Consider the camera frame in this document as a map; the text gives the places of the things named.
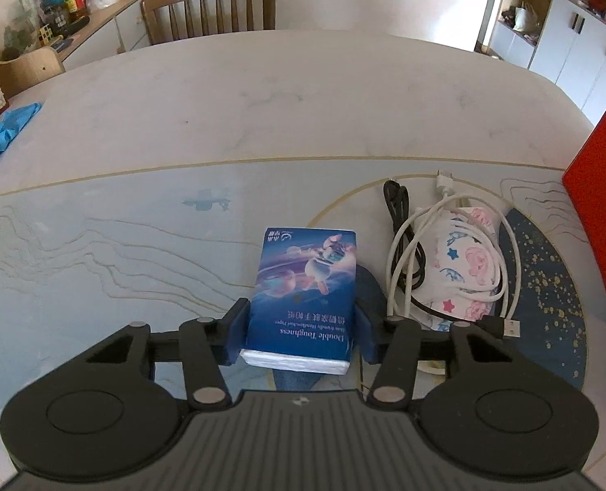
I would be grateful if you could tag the red-lidded jar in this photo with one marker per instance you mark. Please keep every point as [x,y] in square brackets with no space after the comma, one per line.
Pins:
[76,7]

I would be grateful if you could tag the white storage cabinet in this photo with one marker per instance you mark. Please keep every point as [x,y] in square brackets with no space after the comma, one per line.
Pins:
[563,51]

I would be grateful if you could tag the white and red cardboard box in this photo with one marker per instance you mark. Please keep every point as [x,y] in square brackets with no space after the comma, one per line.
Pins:
[604,204]

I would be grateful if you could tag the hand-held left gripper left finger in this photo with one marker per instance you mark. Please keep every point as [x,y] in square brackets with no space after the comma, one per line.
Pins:
[236,332]

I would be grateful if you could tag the blue tissue pack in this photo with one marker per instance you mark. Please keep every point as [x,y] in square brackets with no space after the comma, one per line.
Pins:
[303,286]

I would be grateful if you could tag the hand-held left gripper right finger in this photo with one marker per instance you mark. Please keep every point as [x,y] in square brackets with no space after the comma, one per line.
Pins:
[364,337]

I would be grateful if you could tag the curved wooden holder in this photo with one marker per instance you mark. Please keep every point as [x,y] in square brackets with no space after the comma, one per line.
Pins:
[26,71]

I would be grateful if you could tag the beige canvas bag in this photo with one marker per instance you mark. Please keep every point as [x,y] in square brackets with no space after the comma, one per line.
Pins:
[527,19]

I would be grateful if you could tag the white wooden-top sideboard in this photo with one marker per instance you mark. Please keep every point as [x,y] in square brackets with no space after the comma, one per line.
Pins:
[129,25]

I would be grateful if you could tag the group of small ornaments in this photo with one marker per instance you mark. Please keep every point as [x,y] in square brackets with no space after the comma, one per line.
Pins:
[34,28]

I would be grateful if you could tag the blue plastic gloves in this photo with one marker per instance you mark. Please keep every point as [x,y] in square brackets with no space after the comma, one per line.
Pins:
[6,133]

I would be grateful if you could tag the printed face mask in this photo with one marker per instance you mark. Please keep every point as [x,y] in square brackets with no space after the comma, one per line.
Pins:
[461,266]

